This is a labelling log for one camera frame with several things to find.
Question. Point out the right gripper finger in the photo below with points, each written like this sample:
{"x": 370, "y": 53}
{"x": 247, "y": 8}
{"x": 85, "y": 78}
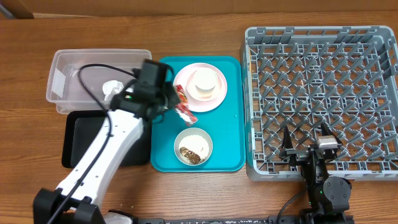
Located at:
{"x": 326, "y": 131}
{"x": 287, "y": 143}

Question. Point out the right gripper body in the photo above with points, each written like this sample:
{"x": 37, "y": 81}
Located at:
{"x": 297, "y": 155}

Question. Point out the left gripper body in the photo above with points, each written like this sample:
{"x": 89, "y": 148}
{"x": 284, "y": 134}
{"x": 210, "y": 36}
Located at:
{"x": 170, "y": 98}

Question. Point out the white tissue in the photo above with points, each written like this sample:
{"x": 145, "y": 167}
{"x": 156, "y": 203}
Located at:
{"x": 111, "y": 88}

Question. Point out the red snack wrapper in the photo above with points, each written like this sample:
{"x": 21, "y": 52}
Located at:
{"x": 182, "y": 108}

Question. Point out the white paper cup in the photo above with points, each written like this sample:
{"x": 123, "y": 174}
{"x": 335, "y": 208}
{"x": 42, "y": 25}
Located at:
{"x": 205, "y": 80}

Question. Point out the grey bowl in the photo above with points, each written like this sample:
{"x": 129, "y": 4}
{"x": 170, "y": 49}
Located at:
{"x": 187, "y": 132}

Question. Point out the white rice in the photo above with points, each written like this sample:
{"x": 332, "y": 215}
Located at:
{"x": 197, "y": 144}

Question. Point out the brown food piece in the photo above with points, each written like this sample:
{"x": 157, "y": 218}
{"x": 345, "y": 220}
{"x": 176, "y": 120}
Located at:
{"x": 190, "y": 156}

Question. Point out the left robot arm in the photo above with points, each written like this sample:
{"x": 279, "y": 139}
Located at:
{"x": 77, "y": 198}

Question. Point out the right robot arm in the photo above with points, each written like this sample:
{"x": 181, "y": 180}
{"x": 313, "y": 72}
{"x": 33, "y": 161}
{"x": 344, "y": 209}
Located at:
{"x": 328, "y": 195}

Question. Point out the grey dishwasher rack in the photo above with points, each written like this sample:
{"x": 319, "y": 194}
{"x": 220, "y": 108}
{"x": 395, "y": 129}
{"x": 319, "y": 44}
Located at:
{"x": 301, "y": 77}

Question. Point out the small pink plate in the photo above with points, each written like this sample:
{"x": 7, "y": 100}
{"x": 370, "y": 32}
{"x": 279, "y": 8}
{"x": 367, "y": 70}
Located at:
{"x": 194, "y": 93}

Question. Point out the large pink plate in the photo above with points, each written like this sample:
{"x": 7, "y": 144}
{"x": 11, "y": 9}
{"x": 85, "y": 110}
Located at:
{"x": 195, "y": 105}

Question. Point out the teal serving tray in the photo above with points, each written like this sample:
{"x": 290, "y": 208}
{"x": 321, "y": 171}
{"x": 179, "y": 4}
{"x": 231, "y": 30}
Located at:
{"x": 224, "y": 124}

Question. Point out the clear plastic bin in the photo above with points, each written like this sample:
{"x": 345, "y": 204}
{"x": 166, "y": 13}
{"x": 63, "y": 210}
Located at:
{"x": 63, "y": 86}

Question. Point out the black plastic tray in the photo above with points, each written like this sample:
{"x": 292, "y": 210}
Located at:
{"x": 80, "y": 131}

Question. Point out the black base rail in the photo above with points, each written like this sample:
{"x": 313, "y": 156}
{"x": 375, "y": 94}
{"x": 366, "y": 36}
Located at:
{"x": 217, "y": 221}

